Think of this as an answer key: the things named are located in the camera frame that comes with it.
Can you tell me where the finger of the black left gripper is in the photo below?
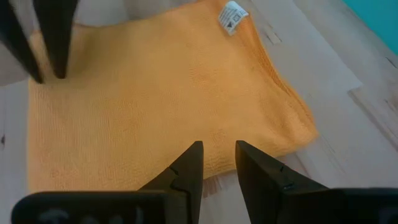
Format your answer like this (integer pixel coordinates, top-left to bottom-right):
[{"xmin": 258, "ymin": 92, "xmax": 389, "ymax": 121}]
[
  {"xmin": 32, "ymin": 0, "xmax": 78, "ymax": 79},
  {"xmin": 0, "ymin": 0, "xmax": 44, "ymax": 84}
]

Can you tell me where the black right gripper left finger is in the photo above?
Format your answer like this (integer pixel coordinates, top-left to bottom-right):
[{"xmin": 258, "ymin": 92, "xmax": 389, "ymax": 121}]
[{"xmin": 139, "ymin": 140, "xmax": 205, "ymax": 224}]

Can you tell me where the teal translucent plastic basket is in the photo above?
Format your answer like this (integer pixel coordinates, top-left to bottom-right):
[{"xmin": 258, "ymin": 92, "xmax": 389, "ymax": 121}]
[{"xmin": 341, "ymin": 0, "xmax": 398, "ymax": 56}]

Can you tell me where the orange microfiber towel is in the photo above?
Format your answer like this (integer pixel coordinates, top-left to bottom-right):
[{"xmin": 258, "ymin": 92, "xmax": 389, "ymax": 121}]
[{"xmin": 27, "ymin": 0, "xmax": 320, "ymax": 194}]

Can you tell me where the white care label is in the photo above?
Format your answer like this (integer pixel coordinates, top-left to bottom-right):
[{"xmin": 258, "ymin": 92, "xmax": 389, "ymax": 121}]
[{"xmin": 218, "ymin": 1, "xmax": 249, "ymax": 36}]

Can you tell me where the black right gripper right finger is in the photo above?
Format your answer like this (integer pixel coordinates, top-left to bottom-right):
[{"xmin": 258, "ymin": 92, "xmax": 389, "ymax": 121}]
[{"xmin": 235, "ymin": 139, "xmax": 329, "ymax": 224}]

